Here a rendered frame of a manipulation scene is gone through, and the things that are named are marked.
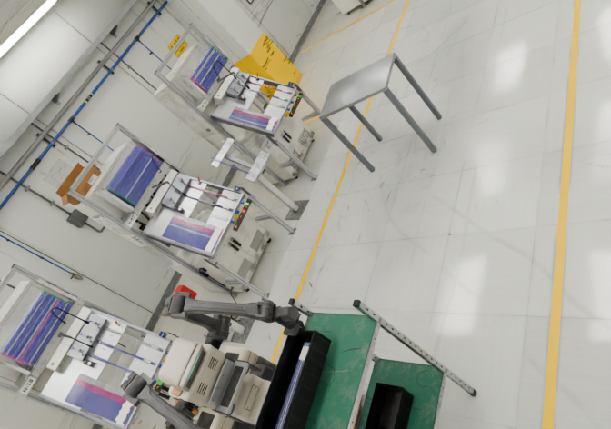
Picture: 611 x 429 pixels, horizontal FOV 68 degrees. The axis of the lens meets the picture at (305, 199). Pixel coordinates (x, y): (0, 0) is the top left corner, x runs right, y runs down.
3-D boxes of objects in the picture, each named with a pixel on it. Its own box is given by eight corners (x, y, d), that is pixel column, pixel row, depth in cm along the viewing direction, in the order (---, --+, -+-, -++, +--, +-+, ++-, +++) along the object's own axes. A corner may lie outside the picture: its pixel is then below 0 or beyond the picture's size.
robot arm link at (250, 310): (178, 294, 199) (172, 319, 193) (174, 290, 194) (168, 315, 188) (275, 301, 195) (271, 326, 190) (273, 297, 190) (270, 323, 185)
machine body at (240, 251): (275, 235, 486) (233, 203, 454) (249, 294, 452) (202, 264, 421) (239, 240, 532) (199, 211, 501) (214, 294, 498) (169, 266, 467)
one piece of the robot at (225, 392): (230, 421, 233) (198, 406, 222) (250, 367, 247) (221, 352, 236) (248, 426, 222) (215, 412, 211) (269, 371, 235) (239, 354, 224)
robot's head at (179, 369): (163, 384, 220) (154, 377, 207) (183, 342, 230) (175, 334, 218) (189, 394, 217) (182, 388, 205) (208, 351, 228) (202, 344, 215)
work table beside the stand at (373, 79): (436, 152, 388) (385, 87, 348) (371, 172, 435) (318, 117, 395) (442, 115, 413) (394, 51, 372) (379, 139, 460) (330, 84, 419)
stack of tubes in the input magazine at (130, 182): (163, 162, 424) (139, 144, 410) (135, 205, 399) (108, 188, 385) (156, 164, 433) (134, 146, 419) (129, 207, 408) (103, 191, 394)
